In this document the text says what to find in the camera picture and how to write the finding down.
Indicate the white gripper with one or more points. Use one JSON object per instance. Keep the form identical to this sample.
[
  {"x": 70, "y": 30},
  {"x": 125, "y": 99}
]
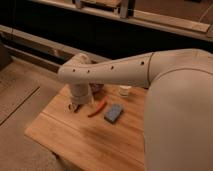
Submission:
[{"x": 79, "y": 94}]

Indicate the white ceramic cup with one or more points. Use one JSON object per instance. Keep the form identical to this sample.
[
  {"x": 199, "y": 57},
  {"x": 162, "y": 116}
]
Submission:
[{"x": 124, "y": 91}]

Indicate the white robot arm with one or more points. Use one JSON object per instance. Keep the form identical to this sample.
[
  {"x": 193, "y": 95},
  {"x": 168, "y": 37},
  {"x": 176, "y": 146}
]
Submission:
[{"x": 178, "y": 108}]

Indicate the black rectangular block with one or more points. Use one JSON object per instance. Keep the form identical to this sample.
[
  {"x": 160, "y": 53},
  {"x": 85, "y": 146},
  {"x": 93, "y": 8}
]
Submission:
[{"x": 77, "y": 108}]

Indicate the dark maroon bowl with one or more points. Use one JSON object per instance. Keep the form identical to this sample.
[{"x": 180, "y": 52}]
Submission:
[{"x": 96, "y": 87}]

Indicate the red chili pepper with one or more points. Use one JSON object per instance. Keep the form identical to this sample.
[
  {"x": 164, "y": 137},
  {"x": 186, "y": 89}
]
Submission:
[{"x": 100, "y": 106}]

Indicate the blue sponge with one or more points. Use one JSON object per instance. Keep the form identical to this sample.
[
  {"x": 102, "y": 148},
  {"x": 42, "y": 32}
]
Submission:
[{"x": 113, "y": 113}]

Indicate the grey metal rail frame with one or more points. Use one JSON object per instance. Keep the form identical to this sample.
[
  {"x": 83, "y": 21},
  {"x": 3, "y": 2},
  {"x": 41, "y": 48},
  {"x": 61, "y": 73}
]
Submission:
[{"x": 40, "y": 51}]

